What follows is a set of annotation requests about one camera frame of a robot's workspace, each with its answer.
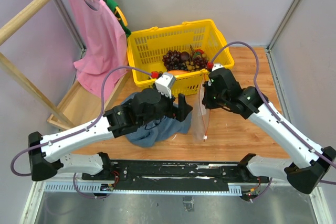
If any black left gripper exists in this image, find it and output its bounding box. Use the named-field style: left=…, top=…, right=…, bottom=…
left=139, top=83, right=193, bottom=127

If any clear zip bag orange seal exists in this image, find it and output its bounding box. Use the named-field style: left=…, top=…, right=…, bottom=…
left=191, top=76, right=211, bottom=143

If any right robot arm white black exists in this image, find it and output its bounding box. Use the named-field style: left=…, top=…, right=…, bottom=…
left=202, top=63, right=335, bottom=194

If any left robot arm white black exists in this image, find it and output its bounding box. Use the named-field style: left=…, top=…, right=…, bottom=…
left=28, top=88, right=192, bottom=182

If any dark purple grape bunch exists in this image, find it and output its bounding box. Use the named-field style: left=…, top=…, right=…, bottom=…
left=194, top=55, right=209, bottom=69

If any blue crumpled cloth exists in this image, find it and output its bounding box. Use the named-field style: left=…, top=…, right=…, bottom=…
left=115, top=92, right=194, bottom=148

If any colourful small toy fruit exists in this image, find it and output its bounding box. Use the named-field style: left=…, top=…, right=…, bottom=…
left=194, top=49, right=207, bottom=58

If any dark red grape bunch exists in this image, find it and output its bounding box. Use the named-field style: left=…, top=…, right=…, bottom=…
left=162, top=50, right=182, bottom=71

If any dark purple plum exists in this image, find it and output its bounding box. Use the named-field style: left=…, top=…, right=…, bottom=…
left=180, top=51, right=190, bottom=62

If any yellow plastic basket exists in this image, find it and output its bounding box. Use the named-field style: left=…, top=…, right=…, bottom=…
left=127, top=19, right=235, bottom=97

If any pink t-shirt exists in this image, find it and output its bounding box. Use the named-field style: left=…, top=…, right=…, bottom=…
left=69, top=0, right=128, bottom=97

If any wooden clothes rack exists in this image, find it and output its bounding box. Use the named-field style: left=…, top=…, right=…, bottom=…
left=0, top=0, right=132, bottom=132

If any yellow green hanger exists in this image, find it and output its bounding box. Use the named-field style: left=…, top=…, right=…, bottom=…
left=76, top=0, right=132, bottom=38

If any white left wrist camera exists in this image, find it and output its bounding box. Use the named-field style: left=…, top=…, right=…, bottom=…
left=155, top=72, right=176, bottom=99

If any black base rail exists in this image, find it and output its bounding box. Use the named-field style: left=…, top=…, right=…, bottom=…
left=81, top=160, right=269, bottom=193

